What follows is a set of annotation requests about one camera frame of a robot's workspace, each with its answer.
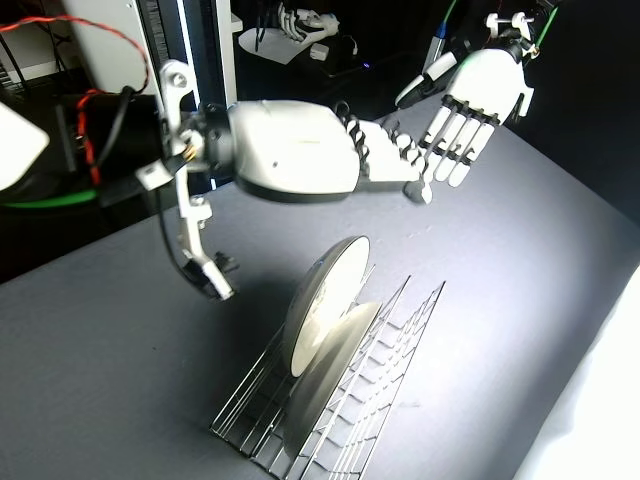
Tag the plain grey-white plate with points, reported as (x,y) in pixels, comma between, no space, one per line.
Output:
(325,380)

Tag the black device with blue light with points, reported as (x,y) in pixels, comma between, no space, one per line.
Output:
(350,60)

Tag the spare white robot hand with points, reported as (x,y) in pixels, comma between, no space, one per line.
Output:
(305,20)

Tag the silver USB adapter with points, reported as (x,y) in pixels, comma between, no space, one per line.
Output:
(434,50)

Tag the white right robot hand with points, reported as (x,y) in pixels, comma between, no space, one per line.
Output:
(290,150)

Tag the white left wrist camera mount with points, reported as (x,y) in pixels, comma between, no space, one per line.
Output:
(510,22)

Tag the white power adapter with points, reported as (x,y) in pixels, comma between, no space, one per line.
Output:
(320,51)

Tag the black-rimmed printed white plate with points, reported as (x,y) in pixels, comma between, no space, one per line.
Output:
(325,295)

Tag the white and black robot column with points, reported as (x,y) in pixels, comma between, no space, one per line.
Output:
(115,45)

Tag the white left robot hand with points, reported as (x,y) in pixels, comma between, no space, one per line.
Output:
(485,80)

